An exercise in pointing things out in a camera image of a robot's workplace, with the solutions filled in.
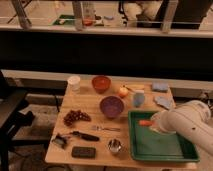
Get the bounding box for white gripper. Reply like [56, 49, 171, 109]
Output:
[150, 111, 176, 134]

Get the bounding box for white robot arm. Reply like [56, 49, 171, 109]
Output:
[150, 100, 213, 155]

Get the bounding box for green plastic tray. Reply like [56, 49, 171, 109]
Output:
[128, 111, 199, 163]

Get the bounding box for grey blue cloth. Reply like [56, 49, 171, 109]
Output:
[154, 96, 172, 110]

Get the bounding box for light blue cup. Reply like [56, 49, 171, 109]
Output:
[133, 93, 145, 107]

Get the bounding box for blue sponge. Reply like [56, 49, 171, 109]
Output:
[152, 83, 169, 93]

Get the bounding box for yellow onion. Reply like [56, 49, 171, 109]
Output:
[118, 87, 129, 98]

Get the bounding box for purple bowl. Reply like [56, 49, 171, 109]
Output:
[99, 96, 124, 118]

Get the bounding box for small metal cup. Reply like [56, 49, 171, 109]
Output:
[108, 139, 122, 155]

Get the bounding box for red bowl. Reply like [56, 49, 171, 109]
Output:
[92, 75, 111, 94]

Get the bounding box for bunch of dark grapes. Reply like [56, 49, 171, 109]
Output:
[63, 110, 91, 127]

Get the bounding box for dark rectangular sponge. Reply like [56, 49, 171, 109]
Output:
[71, 146, 96, 158]

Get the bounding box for white plastic cup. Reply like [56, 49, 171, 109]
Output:
[67, 75, 81, 92]

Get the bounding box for black binder clip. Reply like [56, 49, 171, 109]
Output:
[51, 134, 68, 149]

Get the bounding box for black chair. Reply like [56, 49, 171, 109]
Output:
[0, 71, 35, 171]

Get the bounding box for black handled peeler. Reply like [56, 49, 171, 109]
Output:
[71, 131, 100, 141]

